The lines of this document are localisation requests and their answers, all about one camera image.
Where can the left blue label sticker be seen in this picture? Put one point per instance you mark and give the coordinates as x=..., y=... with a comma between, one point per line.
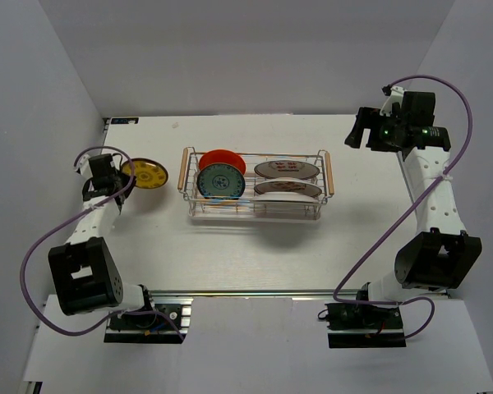
x=124, y=120

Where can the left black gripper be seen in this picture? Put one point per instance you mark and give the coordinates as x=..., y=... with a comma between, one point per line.
x=131, y=187

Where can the white printed plate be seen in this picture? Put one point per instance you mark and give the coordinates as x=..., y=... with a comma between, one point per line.
x=286, y=168
x=284, y=197
x=288, y=185

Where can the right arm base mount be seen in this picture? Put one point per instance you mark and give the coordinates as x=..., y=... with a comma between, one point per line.
x=352, y=326

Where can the aluminium rail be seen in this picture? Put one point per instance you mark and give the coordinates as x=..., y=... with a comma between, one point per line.
x=300, y=294

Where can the yellow patterned plate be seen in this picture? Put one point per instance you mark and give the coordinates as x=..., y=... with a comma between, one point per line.
x=149, y=174

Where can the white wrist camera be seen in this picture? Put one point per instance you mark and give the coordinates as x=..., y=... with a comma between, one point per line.
x=82, y=167
x=394, y=95

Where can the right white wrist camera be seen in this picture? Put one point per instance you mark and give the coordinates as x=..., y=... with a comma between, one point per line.
x=394, y=95

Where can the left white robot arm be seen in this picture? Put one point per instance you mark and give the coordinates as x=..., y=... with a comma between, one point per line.
x=84, y=273

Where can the wire dish rack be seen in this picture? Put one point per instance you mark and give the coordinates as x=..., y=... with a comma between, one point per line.
x=245, y=208

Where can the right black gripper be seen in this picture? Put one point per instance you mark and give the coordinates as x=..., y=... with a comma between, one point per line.
x=364, y=120

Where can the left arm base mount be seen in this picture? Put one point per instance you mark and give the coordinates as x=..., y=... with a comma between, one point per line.
x=151, y=329

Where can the orange plate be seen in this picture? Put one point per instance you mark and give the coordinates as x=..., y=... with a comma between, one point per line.
x=222, y=156

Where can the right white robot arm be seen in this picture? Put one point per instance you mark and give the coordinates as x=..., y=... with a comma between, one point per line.
x=441, y=253

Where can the teal patterned plate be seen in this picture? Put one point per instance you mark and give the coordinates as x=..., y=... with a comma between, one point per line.
x=220, y=181

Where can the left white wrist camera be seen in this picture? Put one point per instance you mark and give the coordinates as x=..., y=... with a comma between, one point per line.
x=82, y=167

